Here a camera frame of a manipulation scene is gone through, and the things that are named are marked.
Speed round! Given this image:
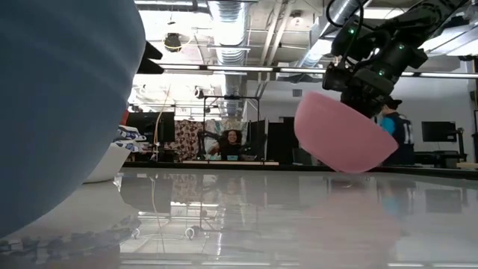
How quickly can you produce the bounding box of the red patterned fabric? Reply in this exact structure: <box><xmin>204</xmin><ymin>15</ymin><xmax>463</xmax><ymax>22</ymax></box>
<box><xmin>174</xmin><ymin>119</ymin><xmax>205</xmax><ymax>161</ymax></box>

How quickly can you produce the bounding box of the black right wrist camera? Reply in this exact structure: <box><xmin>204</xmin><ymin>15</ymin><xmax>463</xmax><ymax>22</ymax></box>
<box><xmin>322</xmin><ymin>61</ymin><xmax>356</xmax><ymax>93</ymax></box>

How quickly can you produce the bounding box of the yellow hanging cable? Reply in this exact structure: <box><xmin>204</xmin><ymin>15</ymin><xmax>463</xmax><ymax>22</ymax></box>
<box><xmin>150</xmin><ymin>84</ymin><xmax>172</xmax><ymax>162</ymax></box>

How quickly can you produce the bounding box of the wooden background table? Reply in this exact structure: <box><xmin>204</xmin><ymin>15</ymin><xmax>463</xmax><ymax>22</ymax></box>
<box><xmin>181</xmin><ymin>160</ymin><xmax>280</xmax><ymax>167</ymax></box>

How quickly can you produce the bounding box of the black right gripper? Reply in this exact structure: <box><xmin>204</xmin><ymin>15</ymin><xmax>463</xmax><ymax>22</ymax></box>
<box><xmin>339</xmin><ymin>65</ymin><xmax>397</xmax><ymax>120</ymax></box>

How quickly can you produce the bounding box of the black metal station frame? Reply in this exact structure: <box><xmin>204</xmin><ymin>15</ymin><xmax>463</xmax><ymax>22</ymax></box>
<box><xmin>202</xmin><ymin>94</ymin><xmax>261</xmax><ymax>162</ymax></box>

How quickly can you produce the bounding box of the low black desk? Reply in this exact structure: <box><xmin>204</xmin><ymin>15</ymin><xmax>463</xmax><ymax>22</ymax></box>
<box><xmin>412</xmin><ymin>149</ymin><xmax>466</xmax><ymax>169</ymax></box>

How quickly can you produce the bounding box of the silver ribbed ventilation duct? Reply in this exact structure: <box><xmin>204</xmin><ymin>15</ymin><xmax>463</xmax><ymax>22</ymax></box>
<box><xmin>207</xmin><ymin>0</ymin><xmax>250</xmax><ymax>117</ymax></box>

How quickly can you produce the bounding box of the black aluminium table frame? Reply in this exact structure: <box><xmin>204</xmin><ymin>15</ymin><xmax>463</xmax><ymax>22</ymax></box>
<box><xmin>122</xmin><ymin>160</ymin><xmax>478</xmax><ymax>181</ymax></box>

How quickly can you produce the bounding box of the round black ceiling lamp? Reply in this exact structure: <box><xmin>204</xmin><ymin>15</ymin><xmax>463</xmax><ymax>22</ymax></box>
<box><xmin>164</xmin><ymin>32</ymin><xmax>184</xmax><ymax>54</ymax></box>

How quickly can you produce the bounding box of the pink bowl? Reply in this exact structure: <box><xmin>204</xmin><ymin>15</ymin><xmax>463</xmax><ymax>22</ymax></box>
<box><xmin>294</xmin><ymin>90</ymin><xmax>400</xmax><ymax>174</ymax></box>

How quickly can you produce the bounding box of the silver smooth ventilation duct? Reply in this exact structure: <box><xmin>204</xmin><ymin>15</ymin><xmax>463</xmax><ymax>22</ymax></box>
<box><xmin>297</xmin><ymin>0</ymin><xmax>359</xmax><ymax>69</ymax></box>

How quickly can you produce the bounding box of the long ceiling light strip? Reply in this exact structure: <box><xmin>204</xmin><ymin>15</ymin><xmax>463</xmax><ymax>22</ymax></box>
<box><xmin>137</xmin><ymin>62</ymin><xmax>478</xmax><ymax>80</ymax></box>

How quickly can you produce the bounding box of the wide black monitor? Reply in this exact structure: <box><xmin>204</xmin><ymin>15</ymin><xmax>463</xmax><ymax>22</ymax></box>
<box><xmin>125</xmin><ymin>111</ymin><xmax>176</xmax><ymax>143</ymax></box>

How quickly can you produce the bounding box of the black divider panel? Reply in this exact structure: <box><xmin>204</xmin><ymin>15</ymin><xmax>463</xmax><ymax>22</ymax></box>
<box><xmin>266</xmin><ymin>121</ymin><xmax>299</xmax><ymax>156</ymax></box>
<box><xmin>246</xmin><ymin>119</ymin><xmax>268</xmax><ymax>155</ymax></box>

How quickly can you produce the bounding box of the person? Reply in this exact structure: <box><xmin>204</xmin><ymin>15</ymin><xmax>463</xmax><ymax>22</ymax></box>
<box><xmin>377</xmin><ymin>96</ymin><xmax>416</xmax><ymax>167</ymax></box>
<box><xmin>206</xmin><ymin>129</ymin><xmax>248</xmax><ymax>162</ymax></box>

